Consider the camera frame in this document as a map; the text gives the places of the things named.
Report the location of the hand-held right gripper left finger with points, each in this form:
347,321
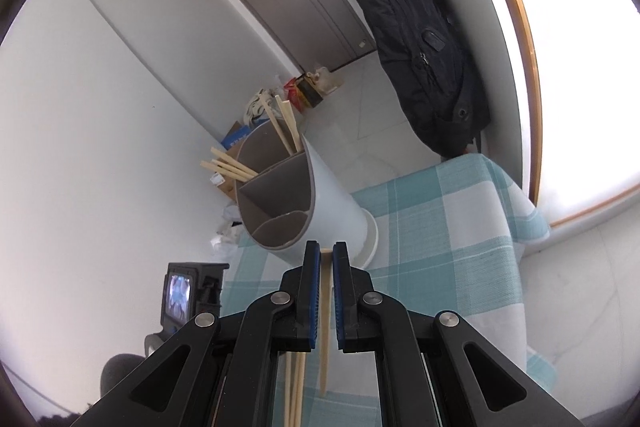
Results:
314,297

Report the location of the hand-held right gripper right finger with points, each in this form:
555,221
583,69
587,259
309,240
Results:
340,297

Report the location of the light wooden chopstick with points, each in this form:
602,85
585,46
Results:
235,170
285,127
222,172
326,332
232,161
291,124

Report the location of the pile of wooden chopsticks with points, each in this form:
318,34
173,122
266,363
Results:
295,387

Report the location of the white divided utensil holder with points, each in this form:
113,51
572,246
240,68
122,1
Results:
335,202

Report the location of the white plastic bag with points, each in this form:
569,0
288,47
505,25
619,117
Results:
227,234

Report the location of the grey plastic parcel bag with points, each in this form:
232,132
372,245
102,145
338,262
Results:
231,212

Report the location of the brown cardboard box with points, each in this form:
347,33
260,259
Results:
225,192

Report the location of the teal plaid tablecloth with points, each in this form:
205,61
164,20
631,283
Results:
440,232

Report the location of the blue cardboard box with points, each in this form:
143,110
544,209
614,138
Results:
235,137

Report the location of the beige folded cloth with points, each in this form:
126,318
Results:
257,107

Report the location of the clear plastic bag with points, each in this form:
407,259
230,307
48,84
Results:
330,79

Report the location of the black backpack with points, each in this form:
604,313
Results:
420,57

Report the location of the grey door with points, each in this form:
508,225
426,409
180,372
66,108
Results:
300,7

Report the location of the bright window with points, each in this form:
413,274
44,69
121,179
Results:
575,82

